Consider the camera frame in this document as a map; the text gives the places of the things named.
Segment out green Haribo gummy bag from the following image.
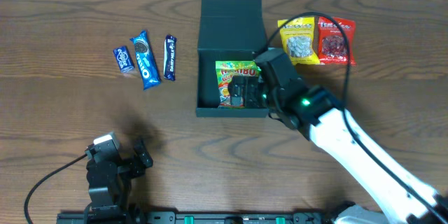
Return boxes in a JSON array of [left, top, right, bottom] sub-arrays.
[[216, 61, 261, 109]]

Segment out yellow candy bag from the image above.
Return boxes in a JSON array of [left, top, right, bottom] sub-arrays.
[[277, 17, 320, 65]]

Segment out dark blue Dairy Milk bar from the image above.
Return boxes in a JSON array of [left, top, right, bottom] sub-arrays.
[[164, 34, 177, 81]]

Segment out blue Oreo cookie pack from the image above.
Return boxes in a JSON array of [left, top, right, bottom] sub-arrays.
[[130, 30, 161, 90]]

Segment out red candy bag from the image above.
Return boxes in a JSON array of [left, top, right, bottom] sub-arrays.
[[318, 17, 356, 64]]

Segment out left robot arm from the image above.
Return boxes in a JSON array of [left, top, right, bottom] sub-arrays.
[[83, 132, 153, 223]]

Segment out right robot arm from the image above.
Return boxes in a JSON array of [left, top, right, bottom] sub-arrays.
[[229, 49, 447, 223]]

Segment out small blue Eclipse mint pack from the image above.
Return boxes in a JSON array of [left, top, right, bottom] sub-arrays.
[[113, 45, 134, 74]]

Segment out dark green open gift box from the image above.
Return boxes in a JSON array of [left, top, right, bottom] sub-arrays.
[[195, 0, 268, 118]]

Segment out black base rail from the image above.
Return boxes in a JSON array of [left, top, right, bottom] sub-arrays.
[[56, 211, 331, 224]]

